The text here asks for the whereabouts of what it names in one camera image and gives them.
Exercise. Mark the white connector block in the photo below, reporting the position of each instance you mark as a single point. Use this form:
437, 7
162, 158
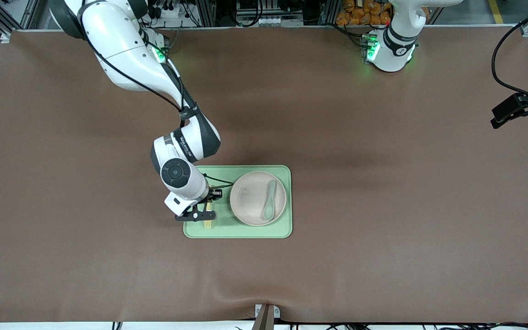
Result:
259, 20

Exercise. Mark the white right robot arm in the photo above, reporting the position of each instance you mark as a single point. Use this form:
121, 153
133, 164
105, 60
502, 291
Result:
117, 50

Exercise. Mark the light green rectangular tray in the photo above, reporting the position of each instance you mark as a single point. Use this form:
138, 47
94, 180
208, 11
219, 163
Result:
245, 231

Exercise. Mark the brown table mat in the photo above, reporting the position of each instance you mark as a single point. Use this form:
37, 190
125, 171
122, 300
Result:
337, 137

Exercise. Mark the yellow plastic fork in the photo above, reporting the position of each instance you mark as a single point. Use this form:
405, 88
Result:
208, 225

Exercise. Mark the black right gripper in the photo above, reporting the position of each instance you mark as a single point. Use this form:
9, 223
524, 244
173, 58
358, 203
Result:
212, 194

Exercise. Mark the pile of orange items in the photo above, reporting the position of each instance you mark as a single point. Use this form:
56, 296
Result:
360, 13

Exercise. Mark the white power strip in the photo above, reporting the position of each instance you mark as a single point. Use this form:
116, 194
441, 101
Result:
172, 11

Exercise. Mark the round white plate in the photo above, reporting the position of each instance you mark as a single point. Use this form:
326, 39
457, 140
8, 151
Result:
248, 199

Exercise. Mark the pale green plastic spoon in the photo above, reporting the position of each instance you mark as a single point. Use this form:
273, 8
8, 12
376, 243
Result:
270, 197

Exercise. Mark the metal table edge clamp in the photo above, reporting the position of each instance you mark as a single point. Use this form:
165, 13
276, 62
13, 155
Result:
266, 316

